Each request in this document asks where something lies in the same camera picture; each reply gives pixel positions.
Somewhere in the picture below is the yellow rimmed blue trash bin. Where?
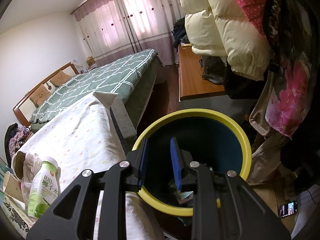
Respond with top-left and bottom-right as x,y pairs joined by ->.
133,108 -> 252,217

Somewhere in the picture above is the black smartphone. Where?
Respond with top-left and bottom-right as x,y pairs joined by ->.
278,201 -> 298,219

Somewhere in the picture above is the white dotted table cloth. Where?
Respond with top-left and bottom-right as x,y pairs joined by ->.
12,92 -> 164,239

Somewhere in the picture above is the white coconut water bottle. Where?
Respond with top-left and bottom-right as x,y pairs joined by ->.
27,157 -> 59,219

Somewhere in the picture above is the beige bag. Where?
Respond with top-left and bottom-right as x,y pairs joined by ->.
249,71 -> 274,137

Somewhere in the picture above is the green checked bed quilt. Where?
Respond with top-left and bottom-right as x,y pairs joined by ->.
29,49 -> 158,124

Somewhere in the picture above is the wooden desk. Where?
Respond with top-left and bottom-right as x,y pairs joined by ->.
178,45 -> 226,101

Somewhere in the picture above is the white paper cup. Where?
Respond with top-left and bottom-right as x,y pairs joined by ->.
3,171 -> 24,202

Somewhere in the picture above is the brown cushion right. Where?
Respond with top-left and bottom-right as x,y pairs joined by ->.
50,71 -> 72,87

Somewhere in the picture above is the brown cushion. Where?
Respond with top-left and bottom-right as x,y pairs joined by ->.
50,71 -> 72,87
29,85 -> 51,107

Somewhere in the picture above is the brown cushion left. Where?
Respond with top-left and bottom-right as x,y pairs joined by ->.
29,85 -> 51,107

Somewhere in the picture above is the pink floral scarf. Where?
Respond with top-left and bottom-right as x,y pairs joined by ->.
265,52 -> 312,138

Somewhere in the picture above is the dark clothes pile on cabinet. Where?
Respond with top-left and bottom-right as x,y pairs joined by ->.
4,123 -> 31,167

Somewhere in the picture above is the wooden bed headboard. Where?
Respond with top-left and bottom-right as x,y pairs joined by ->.
13,62 -> 79,127

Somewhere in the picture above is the black clothes pile by curtain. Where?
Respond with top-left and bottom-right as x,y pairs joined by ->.
171,17 -> 187,49

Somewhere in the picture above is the pink white curtain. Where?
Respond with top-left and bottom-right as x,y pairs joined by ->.
72,0 -> 184,66

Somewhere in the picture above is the cream puffer jacket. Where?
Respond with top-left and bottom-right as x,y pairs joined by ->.
180,0 -> 270,81

